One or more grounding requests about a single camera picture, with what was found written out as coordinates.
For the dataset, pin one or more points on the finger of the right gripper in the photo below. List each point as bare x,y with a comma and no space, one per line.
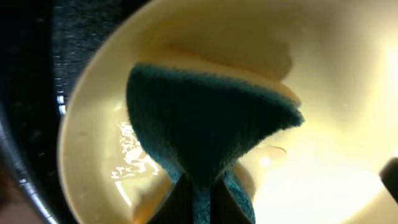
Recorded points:
389,177

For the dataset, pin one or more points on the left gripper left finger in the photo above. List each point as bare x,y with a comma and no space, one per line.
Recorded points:
177,208

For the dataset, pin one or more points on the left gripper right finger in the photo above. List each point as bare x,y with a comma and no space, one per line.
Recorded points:
230,204

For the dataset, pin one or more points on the green yellow sponge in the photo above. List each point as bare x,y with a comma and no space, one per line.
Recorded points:
196,117

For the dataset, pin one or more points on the yellow plate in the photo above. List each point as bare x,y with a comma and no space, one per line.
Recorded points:
344,71

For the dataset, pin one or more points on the black round tray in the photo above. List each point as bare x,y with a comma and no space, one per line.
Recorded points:
45,46

